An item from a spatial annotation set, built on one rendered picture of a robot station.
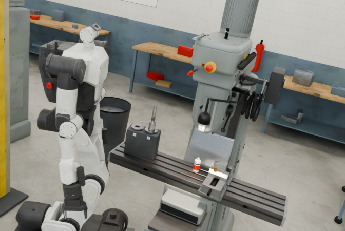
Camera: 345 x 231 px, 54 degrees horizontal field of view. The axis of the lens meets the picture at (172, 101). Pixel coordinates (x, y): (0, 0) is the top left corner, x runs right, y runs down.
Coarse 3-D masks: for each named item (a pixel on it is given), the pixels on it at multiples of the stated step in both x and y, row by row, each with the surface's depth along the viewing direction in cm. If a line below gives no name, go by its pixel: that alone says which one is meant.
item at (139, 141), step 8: (128, 128) 232; (136, 128) 231; (144, 128) 236; (128, 136) 231; (136, 136) 230; (144, 136) 229; (152, 136) 228; (128, 144) 233; (136, 144) 232; (144, 144) 231; (152, 144) 230; (128, 152) 235; (136, 152) 234; (144, 152) 233; (152, 152) 232
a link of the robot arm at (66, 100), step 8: (56, 96) 152; (64, 96) 149; (72, 96) 151; (56, 104) 152; (64, 104) 150; (72, 104) 152; (56, 112) 153; (64, 112) 152; (72, 112) 154; (56, 120) 152; (64, 120) 152; (64, 128) 152; (72, 128) 152; (64, 136) 153; (72, 136) 153
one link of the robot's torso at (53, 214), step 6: (54, 204) 210; (60, 204) 213; (48, 210) 204; (54, 210) 204; (60, 210) 214; (48, 216) 200; (54, 216) 206; (60, 216) 216; (48, 222) 197; (54, 222) 197; (60, 222) 197; (42, 228) 198; (48, 228) 197; (54, 228) 197; (60, 228) 197; (66, 228) 197; (72, 228) 198
